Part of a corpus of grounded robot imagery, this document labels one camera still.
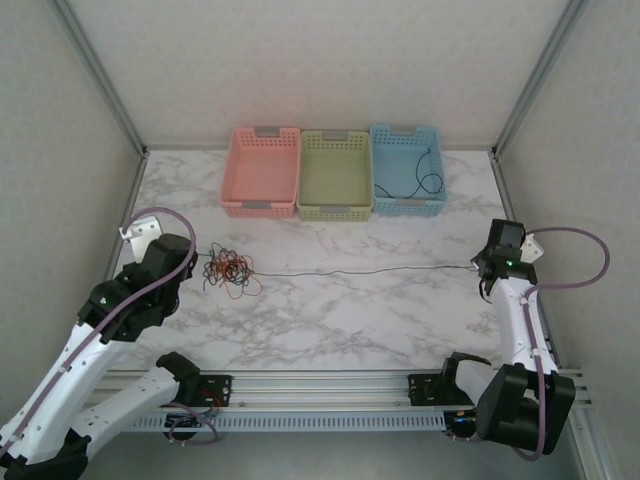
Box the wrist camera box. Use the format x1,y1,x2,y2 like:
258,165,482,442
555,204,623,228
119,215,165,262
519,233,547,264

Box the aluminium frame post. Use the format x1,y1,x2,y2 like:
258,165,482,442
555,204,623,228
491,0,587,160
58,0,149,157

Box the aluminium corner post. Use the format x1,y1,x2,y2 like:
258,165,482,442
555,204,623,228
572,402,604,480

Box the thin dark grey cable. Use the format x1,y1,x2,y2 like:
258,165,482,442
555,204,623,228
252,263,479,279

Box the thin teal green cable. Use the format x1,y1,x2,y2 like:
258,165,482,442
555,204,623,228
202,241,251,292

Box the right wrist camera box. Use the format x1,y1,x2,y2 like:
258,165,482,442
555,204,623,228
519,233,547,264

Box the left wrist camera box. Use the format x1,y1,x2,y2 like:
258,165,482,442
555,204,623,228
119,215,165,262

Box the circuit board with LED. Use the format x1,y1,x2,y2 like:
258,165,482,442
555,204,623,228
166,412,214,431
449,408,481,437

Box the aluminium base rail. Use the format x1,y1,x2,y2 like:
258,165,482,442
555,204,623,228
99,368,584,410

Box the slotted grey cable duct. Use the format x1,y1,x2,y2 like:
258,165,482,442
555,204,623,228
122,412,447,432

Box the thin black cable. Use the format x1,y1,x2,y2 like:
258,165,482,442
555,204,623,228
225,267,264,302
374,148,445,201

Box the pink perforated plastic basket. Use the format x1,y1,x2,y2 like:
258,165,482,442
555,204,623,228
219,125,302,220

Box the green perforated plastic basket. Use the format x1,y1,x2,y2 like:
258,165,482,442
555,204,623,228
296,128,375,223

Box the thin orange cable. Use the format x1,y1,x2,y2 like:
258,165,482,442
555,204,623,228
212,254,249,280

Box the blue perforated plastic basket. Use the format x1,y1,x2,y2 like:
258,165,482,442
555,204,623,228
368,123,446,218

